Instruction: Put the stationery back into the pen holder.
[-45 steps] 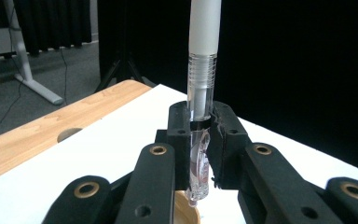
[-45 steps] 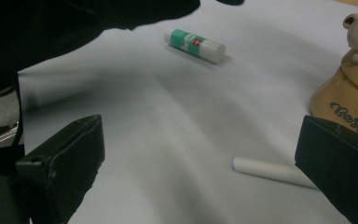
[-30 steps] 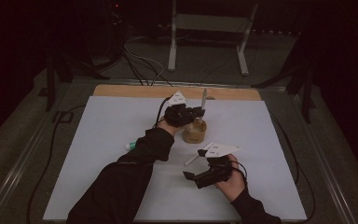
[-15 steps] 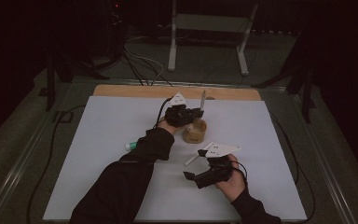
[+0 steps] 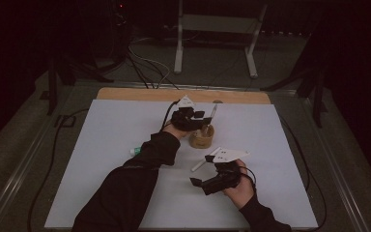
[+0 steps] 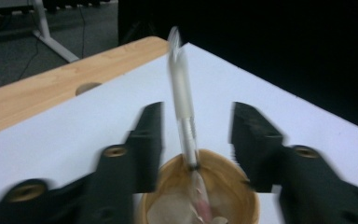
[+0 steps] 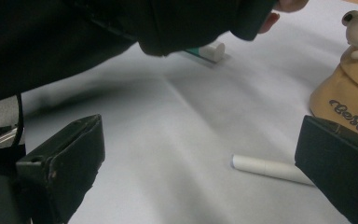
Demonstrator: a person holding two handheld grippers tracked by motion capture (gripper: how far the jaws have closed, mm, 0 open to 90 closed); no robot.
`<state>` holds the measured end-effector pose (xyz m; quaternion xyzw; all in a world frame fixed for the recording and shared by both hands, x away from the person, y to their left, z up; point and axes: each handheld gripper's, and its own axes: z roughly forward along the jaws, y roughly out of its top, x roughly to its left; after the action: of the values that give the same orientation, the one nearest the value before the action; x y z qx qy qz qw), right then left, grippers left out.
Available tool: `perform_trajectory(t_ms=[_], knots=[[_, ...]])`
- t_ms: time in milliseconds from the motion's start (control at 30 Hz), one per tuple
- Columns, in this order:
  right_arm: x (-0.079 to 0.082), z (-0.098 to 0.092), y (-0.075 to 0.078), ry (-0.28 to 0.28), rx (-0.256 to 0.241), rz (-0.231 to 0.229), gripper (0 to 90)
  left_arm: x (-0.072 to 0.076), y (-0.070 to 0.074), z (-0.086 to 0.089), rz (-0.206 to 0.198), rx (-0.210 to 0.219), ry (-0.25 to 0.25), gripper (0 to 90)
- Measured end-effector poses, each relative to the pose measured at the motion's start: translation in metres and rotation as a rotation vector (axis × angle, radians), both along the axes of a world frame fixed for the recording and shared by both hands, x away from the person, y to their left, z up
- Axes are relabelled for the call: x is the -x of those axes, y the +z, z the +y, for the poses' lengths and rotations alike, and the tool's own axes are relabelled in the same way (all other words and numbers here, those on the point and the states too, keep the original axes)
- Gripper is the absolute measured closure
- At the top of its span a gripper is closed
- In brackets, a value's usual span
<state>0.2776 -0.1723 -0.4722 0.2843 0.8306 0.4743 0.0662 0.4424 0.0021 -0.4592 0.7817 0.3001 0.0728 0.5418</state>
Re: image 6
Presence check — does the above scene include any thin black cable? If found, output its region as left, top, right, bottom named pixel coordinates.
left=17, top=36, right=42, bottom=82

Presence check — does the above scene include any white pen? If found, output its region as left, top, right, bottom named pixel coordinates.
left=166, top=25, right=214, bottom=224

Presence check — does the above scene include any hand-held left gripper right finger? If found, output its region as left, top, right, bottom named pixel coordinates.
left=229, top=102, right=351, bottom=224

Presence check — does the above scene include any wooden table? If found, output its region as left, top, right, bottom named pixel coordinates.
left=0, top=35, right=170, bottom=141

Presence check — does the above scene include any white table mat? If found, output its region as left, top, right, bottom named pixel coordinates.
left=0, top=42, right=358, bottom=224

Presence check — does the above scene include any brown pen holder cup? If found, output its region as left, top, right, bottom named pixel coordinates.
left=135, top=148, right=261, bottom=224

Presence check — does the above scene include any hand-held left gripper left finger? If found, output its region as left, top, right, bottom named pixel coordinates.
left=83, top=102, right=164, bottom=224

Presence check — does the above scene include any white metal stand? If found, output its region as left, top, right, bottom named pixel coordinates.
left=0, top=0, right=80, bottom=63

